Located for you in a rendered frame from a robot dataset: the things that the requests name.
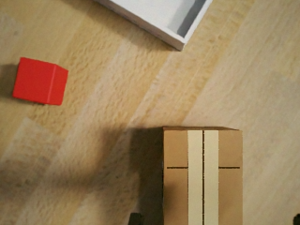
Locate brown cardboard box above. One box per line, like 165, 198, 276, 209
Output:
162, 127, 243, 225

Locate red block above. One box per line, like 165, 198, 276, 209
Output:
12, 57, 68, 105

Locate white square tray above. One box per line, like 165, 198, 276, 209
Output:
95, 0, 212, 51

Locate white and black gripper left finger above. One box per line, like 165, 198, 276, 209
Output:
128, 213, 144, 225

